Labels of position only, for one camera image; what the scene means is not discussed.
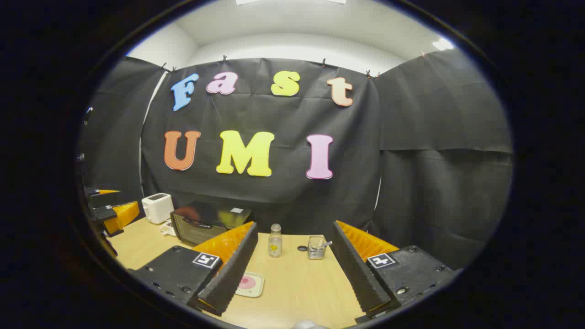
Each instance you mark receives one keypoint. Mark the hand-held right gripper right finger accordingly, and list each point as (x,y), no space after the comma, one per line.
(354,274)

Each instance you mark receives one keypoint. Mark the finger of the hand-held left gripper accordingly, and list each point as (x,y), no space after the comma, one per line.
(93,192)
(121,214)

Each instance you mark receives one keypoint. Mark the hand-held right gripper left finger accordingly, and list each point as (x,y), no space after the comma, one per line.
(233,274)

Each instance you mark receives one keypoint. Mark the pink round food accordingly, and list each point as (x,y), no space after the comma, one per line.
(247,282)

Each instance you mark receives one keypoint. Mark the white square plate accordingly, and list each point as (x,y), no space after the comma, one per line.
(257,285)

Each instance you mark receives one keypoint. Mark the black electric oven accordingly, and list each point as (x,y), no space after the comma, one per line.
(201,224)

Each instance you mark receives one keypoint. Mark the white toaster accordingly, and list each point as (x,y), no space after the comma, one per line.
(157,208)

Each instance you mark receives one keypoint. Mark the metal spoon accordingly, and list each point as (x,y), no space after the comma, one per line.
(327,244)

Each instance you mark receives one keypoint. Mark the clear glass bottle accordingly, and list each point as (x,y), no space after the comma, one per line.
(274,242)

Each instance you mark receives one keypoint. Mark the small ceiling light panel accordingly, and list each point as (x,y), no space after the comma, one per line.
(442,44)

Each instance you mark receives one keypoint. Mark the large ceiling light panel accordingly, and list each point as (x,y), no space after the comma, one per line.
(292,1)

